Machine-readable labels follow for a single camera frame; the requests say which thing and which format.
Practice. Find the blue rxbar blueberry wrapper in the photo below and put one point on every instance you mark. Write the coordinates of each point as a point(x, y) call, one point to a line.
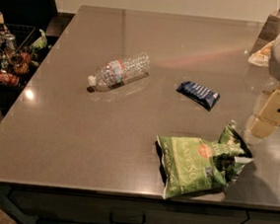
point(200, 94)

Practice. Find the green jalapeno chip bag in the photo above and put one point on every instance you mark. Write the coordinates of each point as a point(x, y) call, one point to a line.
point(194, 165)

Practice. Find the clear plastic water bottle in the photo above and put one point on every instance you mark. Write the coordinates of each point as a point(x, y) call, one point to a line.
point(120, 72)

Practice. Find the green bag in basket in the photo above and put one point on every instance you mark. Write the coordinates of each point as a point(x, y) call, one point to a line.
point(41, 42)

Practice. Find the orange snack pack in basket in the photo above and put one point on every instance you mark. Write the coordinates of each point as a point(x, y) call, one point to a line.
point(8, 80)

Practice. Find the metal can in basket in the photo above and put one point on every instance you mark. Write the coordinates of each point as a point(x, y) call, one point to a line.
point(10, 45)

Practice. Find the black drawer handle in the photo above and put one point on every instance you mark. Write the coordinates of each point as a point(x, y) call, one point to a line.
point(126, 217)

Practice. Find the black wire basket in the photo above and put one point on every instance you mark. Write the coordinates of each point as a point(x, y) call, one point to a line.
point(20, 63)

